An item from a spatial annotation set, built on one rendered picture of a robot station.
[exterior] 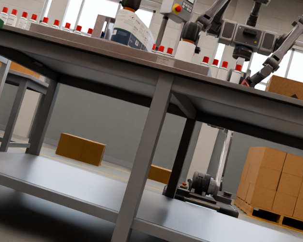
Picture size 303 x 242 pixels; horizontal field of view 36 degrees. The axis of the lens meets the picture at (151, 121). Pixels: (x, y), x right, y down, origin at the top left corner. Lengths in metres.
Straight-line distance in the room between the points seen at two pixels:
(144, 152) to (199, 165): 6.23
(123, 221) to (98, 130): 6.44
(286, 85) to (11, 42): 1.59
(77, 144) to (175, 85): 4.90
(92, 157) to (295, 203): 2.80
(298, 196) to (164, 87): 4.44
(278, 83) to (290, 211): 3.44
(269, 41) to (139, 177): 1.87
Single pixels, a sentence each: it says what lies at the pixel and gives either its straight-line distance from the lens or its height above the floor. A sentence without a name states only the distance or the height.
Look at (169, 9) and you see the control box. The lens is 2.79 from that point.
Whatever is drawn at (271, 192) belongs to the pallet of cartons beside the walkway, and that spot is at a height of 0.36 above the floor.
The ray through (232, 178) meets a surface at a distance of 8.19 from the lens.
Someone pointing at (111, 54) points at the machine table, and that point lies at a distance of 1.87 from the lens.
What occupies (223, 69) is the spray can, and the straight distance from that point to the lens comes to 2.64.
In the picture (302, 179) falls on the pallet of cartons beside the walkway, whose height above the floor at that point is 0.62.
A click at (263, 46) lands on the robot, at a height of 1.40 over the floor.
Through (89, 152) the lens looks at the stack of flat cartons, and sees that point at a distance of 6.64.
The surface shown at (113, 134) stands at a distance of 8.19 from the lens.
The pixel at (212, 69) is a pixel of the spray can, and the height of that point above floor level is 1.02.
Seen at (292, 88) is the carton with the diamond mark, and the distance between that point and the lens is 2.85.
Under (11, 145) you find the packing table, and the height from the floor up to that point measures 0.18.
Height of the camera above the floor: 0.52
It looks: 3 degrees up
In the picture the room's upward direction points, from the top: 16 degrees clockwise
